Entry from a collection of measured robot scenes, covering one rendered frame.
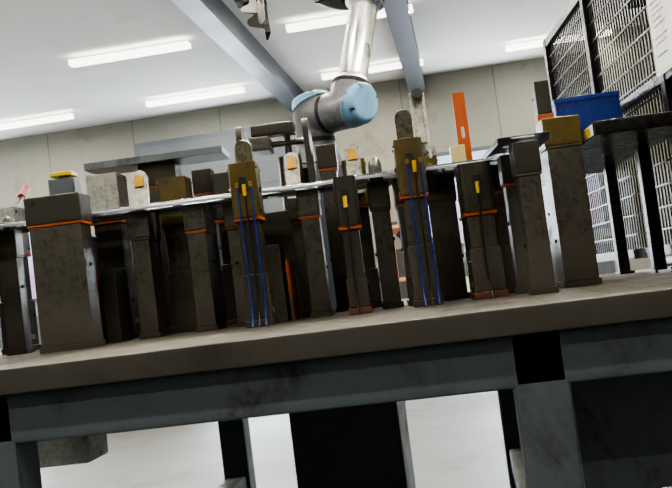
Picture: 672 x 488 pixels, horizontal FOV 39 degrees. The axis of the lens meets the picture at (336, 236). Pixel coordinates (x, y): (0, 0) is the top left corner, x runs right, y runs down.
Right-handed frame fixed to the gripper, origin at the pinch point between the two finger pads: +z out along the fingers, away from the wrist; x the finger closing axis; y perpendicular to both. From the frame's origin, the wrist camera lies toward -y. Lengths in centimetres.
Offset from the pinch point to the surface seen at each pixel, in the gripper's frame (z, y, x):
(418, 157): 44, -32, 50
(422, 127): 31.5, -36.1, 10.0
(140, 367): 76, 16, 103
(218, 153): 29.1, 16.8, -2.8
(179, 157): 29.0, 26.9, -1.4
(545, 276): 71, -52, 65
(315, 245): 58, -8, 31
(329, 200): 46.1, -10.9, 6.6
